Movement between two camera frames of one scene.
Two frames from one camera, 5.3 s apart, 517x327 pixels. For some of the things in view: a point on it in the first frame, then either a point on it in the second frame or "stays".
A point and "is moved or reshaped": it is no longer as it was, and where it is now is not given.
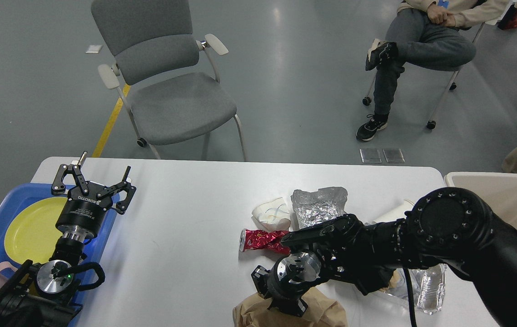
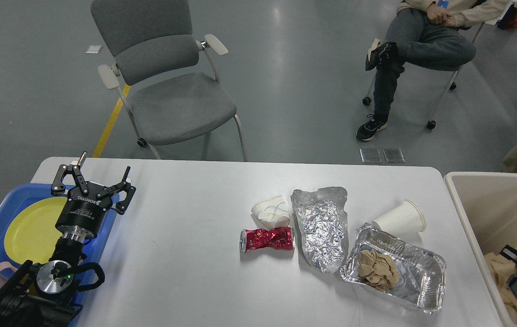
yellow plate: x=33 y=234 stays
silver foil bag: x=312 y=208 stays
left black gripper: x=83 y=214 stays
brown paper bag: x=321 y=311 is moved or reshaped
